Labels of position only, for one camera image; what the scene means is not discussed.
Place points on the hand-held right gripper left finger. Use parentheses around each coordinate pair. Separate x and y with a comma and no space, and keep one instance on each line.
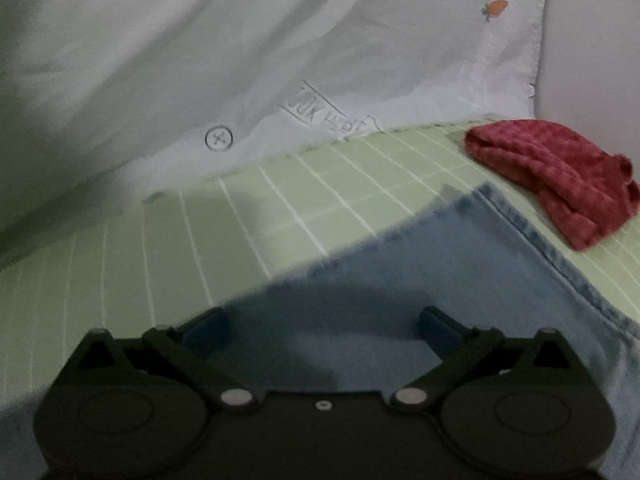
(207,334)

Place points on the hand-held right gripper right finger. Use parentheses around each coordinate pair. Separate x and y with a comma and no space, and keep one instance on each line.
(440,334)

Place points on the blue denim jeans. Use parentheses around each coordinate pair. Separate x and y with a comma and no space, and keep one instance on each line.
(400,285)

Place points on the green grid bed sheet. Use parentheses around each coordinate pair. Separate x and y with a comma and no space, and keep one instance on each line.
(250,225)

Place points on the red checked garment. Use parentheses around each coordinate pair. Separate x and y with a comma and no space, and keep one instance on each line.
(555,175)

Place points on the white printed quilt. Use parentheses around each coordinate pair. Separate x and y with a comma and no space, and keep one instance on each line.
(250,60)

